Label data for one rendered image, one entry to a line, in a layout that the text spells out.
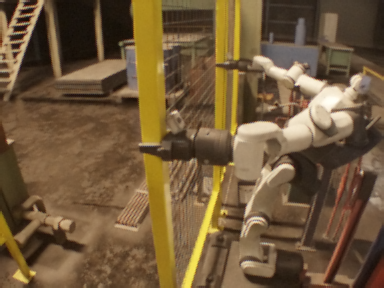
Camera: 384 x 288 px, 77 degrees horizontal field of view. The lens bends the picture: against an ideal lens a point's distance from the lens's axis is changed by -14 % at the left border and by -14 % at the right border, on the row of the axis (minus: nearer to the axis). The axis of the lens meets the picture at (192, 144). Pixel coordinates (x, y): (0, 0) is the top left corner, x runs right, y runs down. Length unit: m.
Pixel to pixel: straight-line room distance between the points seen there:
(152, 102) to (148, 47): 0.12
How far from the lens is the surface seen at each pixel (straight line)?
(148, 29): 0.61
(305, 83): 1.54
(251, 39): 3.12
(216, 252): 1.93
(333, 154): 1.25
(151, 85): 0.63
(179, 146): 0.64
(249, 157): 0.63
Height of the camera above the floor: 1.64
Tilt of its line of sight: 26 degrees down
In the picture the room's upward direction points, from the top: 1 degrees counter-clockwise
